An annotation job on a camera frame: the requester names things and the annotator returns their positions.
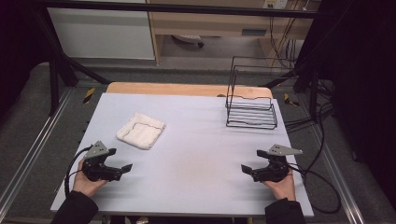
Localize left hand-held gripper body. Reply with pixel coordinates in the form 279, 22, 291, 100
81, 140, 122, 183

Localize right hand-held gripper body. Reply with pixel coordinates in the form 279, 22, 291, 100
250, 143, 304, 184

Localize person's right hand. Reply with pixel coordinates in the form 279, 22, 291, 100
262, 169, 297, 202

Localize person's left hand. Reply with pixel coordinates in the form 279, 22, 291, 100
71, 158, 108, 199

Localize white folded towel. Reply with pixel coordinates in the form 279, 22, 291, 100
116, 112, 167, 151

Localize pale blue table mat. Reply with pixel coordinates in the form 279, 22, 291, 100
49, 92, 315, 218

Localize black metal stand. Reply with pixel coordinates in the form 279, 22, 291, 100
262, 60, 322, 123
32, 7, 111, 117

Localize wooden table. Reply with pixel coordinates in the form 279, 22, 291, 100
106, 81, 274, 99

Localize white cabinet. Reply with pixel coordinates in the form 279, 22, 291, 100
47, 0, 156, 61

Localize black curtain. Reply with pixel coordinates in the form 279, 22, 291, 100
0, 0, 52, 120
293, 0, 396, 204

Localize light wooden desk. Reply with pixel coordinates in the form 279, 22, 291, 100
145, 0, 321, 65

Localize white chair base with caster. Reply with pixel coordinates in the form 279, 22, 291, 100
172, 34, 205, 49

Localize white power strip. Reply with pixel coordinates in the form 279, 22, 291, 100
262, 0, 290, 10

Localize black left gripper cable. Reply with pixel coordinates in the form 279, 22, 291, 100
64, 145, 93, 198

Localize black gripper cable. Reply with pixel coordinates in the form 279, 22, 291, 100
64, 145, 93, 198
288, 163, 342, 215

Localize black wire rack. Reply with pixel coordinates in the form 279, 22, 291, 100
225, 55, 296, 131

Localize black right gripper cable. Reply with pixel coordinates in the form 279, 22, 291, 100
288, 163, 342, 215

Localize aluminium floor rail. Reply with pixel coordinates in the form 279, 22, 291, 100
310, 123, 366, 224
0, 88, 75, 217

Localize black floor cables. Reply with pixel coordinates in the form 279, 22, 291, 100
283, 78, 335, 175

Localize bundle of hanging cables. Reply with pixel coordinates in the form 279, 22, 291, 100
268, 15, 301, 70

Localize black metal frame bar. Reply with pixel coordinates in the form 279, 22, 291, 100
38, 0, 323, 19

